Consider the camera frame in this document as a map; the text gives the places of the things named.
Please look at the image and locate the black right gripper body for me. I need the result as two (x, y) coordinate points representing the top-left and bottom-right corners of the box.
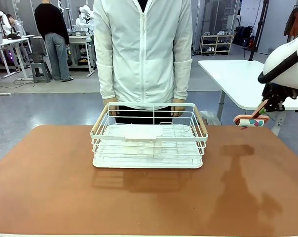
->
(261, 83), (298, 102)

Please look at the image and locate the pink lint roller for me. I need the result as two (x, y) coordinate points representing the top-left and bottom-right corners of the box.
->
(233, 99), (270, 130)

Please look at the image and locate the white wire dish rack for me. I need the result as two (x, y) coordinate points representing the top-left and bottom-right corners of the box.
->
(90, 102), (209, 169)

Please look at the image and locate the person's left forearm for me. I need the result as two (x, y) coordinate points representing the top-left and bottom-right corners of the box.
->
(173, 58), (193, 101)

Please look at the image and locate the person's right forearm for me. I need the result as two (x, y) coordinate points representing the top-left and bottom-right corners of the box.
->
(96, 64), (115, 101)

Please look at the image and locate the person's left hand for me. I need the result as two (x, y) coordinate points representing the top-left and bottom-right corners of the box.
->
(171, 98), (187, 118)

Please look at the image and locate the person's right hand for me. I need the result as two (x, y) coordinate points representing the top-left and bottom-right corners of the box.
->
(102, 98), (119, 117)

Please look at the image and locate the white power strip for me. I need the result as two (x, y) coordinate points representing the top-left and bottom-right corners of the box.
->
(274, 116), (285, 129)

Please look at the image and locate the white side table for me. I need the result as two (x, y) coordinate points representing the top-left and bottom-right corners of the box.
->
(198, 60), (298, 136)

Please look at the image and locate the white plastic bag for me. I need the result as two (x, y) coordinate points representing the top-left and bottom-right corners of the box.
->
(200, 110), (222, 126)

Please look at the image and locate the black backpack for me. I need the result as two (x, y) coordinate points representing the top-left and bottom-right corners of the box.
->
(234, 25), (255, 47)

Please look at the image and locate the black stand pole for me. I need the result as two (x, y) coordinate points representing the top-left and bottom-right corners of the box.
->
(248, 0), (270, 62)

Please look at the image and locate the black clothes rack with jackets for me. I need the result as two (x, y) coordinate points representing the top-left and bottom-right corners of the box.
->
(283, 4), (298, 44)

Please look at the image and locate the wooden shoe rack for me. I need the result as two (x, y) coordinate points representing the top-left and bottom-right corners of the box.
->
(200, 31), (235, 56)

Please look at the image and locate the white plastic rack insert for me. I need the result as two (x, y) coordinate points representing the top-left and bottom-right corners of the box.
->
(123, 124), (163, 142)

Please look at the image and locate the person in white jacket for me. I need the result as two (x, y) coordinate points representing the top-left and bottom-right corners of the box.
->
(93, 0), (193, 125)

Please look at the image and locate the grey workbench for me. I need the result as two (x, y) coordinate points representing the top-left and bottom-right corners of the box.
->
(33, 34), (97, 75)

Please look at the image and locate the white background humanoid robot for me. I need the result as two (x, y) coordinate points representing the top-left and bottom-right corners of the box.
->
(75, 4), (94, 32)

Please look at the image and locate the grey plastic stool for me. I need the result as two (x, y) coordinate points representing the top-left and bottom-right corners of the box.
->
(30, 61), (52, 84)

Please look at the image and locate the man in black sweater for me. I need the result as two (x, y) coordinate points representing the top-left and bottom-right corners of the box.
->
(34, 0), (75, 83)

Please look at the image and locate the black mesh waste bin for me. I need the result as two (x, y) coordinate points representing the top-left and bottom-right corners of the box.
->
(31, 51), (44, 64)

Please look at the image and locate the seated person in grey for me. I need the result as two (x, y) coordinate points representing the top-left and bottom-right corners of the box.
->
(6, 13), (27, 37)

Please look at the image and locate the white lab desk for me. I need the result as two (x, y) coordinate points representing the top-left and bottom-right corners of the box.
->
(0, 34), (35, 96)

